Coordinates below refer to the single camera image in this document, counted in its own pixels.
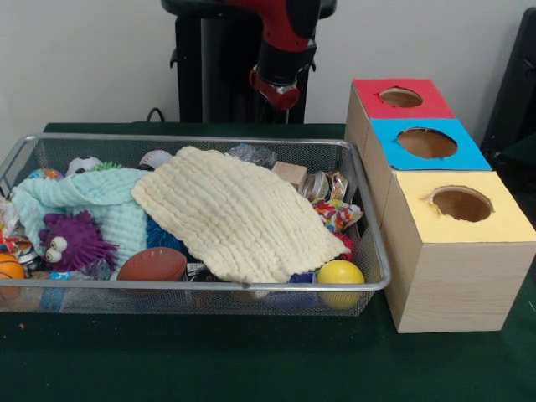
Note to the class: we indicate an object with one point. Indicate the mint green cloth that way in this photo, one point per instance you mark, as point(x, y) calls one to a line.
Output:
point(100, 197)

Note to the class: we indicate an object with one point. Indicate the colourful crinkly packet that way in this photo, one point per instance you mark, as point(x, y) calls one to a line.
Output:
point(335, 214)

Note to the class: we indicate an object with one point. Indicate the purple spiky toy with eyes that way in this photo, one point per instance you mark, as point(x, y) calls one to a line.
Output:
point(77, 239)

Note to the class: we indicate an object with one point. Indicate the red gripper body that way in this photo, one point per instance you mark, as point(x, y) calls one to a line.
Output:
point(276, 92)

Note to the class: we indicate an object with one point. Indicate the black chair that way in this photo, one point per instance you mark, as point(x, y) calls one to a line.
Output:
point(515, 92)

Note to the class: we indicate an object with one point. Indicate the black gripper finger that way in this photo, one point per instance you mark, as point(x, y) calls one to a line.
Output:
point(275, 115)

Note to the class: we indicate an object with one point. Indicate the small soccer ball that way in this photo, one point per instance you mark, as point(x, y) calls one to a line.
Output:
point(82, 165)

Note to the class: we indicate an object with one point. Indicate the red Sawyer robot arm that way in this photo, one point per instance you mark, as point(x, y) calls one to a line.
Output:
point(287, 33)

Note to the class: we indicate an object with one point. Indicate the brown toy football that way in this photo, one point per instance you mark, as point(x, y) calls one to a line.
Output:
point(152, 265)

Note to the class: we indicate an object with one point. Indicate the clear plastic packet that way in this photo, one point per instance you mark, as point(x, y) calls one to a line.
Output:
point(253, 155)

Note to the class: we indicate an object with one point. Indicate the small wooden block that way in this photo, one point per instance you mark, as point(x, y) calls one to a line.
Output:
point(290, 173)

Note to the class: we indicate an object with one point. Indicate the dark green table cloth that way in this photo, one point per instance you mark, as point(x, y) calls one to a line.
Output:
point(251, 360)

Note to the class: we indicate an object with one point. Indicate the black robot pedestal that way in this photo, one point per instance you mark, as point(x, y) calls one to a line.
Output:
point(209, 75)

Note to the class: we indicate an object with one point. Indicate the orange toy basketball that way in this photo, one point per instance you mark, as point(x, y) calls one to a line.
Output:
point(8, 268)

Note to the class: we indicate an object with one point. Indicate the yellow ball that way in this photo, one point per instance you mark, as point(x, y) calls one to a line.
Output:
point(340, 273)

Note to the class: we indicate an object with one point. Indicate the white ball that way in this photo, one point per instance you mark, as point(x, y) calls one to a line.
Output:
point(156, 159)

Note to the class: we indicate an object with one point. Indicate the cream yellow cloth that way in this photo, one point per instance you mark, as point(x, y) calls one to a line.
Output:
point(239, 213)

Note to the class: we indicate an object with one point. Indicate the clear mesh bin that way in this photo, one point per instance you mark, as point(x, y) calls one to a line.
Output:
point(100, 298)

